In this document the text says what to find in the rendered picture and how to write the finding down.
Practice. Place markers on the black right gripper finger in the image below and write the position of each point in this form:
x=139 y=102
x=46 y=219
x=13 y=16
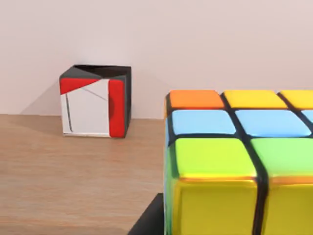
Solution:
x=152 y=219

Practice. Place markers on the multicoloured puzzle cube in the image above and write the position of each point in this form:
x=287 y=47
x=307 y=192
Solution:
x=234 y=166

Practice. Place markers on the red white and black cube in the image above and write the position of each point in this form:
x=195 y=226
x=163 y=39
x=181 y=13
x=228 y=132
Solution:
x=93 y=102

